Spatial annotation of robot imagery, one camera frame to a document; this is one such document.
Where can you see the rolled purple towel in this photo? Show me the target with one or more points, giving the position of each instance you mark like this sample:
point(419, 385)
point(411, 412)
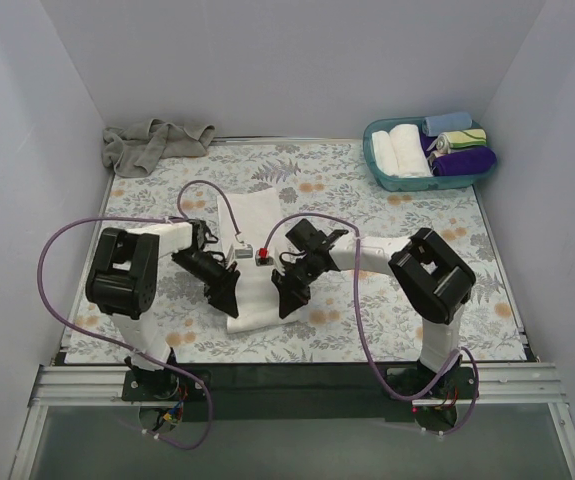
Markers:
point(471, 161)

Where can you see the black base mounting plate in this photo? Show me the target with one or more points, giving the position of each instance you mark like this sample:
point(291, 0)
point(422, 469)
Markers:
point(286, 391)

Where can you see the rolled light blue towel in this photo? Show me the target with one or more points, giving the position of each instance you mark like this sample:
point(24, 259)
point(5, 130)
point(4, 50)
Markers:
point(433, 126)

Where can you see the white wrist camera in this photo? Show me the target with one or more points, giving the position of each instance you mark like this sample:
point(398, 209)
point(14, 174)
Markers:
point(267, 257)
point(239, 251)

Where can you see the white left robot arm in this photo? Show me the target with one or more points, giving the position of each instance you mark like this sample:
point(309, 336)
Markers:
point(122, 283)

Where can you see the aluminium frame rail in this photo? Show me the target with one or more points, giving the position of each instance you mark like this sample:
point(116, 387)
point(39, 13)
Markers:
point(529, 383)

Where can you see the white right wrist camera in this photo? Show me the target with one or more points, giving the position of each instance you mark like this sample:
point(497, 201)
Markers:
point(267, 257)

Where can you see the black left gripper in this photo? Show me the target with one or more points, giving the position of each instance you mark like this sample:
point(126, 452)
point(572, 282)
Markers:
point(222, 276)

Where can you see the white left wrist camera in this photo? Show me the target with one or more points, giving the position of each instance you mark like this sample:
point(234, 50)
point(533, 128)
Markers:
point(239, 251)

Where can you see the crumpled grey towel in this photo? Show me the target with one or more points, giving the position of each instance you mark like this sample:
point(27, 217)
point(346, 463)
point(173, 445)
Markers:
point(136, 151)

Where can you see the floral patterned table mat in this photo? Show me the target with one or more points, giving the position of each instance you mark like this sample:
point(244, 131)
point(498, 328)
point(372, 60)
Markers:
point(328, 183)

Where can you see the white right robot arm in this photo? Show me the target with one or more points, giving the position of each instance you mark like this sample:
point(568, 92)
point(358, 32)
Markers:
point(435, 279)

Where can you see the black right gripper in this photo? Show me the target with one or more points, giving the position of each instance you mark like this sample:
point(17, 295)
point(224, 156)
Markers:
point(291, 278)

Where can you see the teal plastic basket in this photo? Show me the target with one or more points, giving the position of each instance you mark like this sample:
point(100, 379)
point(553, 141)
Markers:
point(414, 184)

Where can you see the rolled green striped towel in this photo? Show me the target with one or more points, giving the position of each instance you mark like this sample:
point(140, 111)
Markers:
point(449, 141)

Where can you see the white towel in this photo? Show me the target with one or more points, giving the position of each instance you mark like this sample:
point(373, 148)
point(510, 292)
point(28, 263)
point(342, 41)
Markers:
point(250, 218)
point(408, 151)
point(384, 154)

